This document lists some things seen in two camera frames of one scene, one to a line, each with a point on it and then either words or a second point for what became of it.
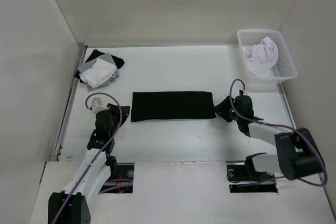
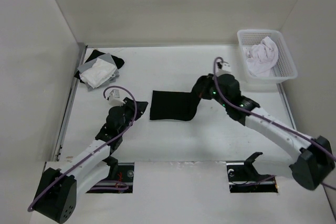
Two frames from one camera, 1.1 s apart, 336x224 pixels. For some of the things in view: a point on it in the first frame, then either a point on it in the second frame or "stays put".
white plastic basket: x=284 y=67 stays put
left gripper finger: x=125 y=111 to x=140 y=106
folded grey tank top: x=107 y=57 stays put
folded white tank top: x=101 y=71 stays put
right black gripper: x=219 y=110 to x=201 y=89
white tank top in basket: x=261 y=57 stays put
